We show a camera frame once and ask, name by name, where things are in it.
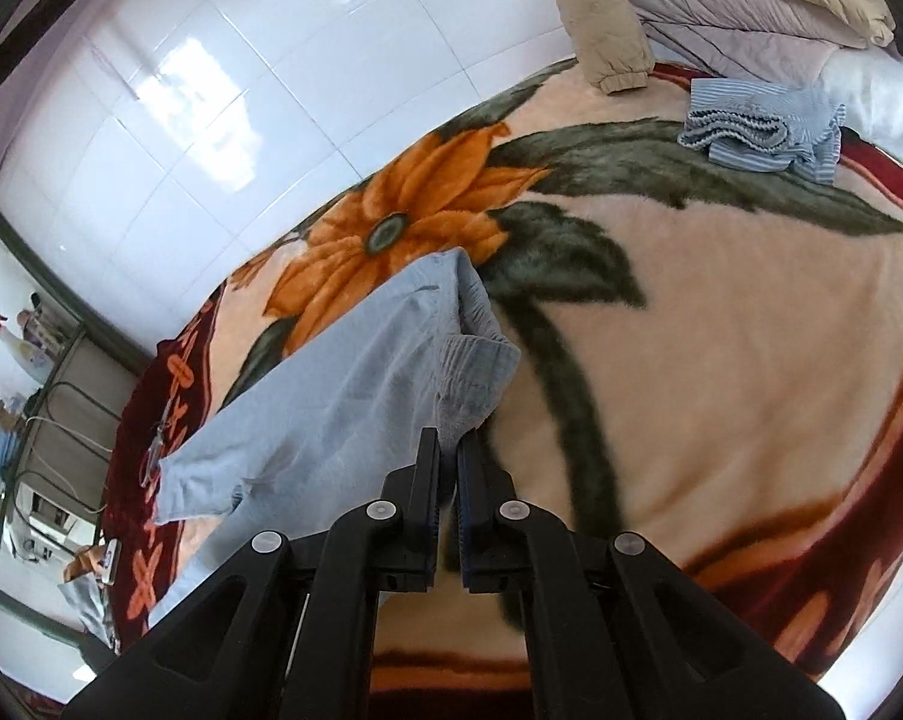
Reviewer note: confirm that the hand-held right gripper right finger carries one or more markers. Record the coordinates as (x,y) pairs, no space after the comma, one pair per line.
(468,487)

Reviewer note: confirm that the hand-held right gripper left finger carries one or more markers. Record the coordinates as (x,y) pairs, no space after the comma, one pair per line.
(426,480)

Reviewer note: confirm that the light blue pants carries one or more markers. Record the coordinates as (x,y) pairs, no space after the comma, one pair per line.
(346,375)

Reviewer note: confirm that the floral plush blanket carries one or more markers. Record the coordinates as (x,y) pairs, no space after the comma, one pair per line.
(721,352)

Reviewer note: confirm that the smartphone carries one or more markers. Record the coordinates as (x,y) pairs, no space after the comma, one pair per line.
(111,562)

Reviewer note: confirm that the grey-blue cloth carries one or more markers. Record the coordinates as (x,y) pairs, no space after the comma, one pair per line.
(87,600)

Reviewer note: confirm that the white spray bottle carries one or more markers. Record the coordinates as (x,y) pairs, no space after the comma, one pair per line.
(24,349)

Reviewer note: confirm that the blue striped folded cloth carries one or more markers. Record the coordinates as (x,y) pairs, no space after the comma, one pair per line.
(751,127)

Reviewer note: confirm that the pile of clothes and quilts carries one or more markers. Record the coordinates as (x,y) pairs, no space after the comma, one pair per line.
(594,15)

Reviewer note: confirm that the lilac quilted comforter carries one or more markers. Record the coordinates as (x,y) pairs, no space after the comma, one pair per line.
(721,22)

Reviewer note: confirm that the white pillow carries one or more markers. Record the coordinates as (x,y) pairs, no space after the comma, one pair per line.
(886,105)

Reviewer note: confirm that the metal frame table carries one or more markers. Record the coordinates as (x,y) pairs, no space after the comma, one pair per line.
(69,405)

